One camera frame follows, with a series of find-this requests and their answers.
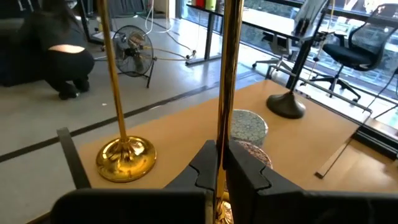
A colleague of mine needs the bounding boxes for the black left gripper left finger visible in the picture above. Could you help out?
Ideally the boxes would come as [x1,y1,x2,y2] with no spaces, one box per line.
[51,140,218,224]

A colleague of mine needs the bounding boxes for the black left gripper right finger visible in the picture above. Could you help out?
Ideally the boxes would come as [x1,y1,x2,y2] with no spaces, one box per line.
[225,140,398,224]

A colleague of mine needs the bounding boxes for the gold candlestick holder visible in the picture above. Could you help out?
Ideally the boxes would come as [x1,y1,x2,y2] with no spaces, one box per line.
[214,0,245,224]
[95,0,158,184]

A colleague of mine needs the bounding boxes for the purple patterned candle tin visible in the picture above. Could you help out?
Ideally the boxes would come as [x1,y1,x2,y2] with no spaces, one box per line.
[236,139,274,170]

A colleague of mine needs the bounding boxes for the blue patterned candle tin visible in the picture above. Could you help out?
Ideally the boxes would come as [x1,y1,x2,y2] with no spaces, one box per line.
[229,108,269,149]

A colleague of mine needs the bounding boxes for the black candlestick holder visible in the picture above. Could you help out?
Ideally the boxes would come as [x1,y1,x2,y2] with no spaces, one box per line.
[266,0,330,120]

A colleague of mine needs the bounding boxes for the black floor fan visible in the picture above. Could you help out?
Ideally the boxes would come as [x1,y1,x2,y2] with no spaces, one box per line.
[111,24,158,89]

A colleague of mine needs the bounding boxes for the black mesh office chair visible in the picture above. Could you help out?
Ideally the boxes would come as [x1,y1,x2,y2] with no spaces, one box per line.
[306,2,398,103]

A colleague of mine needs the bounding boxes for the grey office chair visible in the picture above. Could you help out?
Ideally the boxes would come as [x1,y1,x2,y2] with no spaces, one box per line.
[251,30,295,80]

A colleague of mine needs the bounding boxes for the person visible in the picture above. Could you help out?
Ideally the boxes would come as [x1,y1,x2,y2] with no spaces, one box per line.
[0,0,96,101]

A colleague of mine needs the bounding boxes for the black-legged desk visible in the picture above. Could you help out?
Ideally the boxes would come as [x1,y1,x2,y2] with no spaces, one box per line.
[185,0,330,68]

